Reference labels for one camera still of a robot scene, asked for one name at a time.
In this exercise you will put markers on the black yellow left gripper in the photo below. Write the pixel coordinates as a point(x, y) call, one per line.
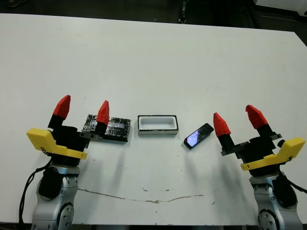
point(67, 143)

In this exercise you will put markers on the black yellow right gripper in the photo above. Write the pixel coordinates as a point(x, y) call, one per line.
point(259, 151)

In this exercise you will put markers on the black foil-wrapped box lid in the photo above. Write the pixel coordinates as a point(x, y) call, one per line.
point(117, 130)

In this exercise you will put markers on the black phone-like camera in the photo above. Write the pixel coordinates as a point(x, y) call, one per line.
point(197, 137)

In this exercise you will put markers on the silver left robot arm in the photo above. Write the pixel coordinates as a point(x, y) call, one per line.
point(57, 203)

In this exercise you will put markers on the white background furniture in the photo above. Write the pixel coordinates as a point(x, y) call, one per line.
point(283, 6)

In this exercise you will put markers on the white camera box base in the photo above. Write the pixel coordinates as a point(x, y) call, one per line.
point(157, 132)

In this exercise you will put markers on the black background post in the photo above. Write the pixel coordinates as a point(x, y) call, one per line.
point(183, 12)

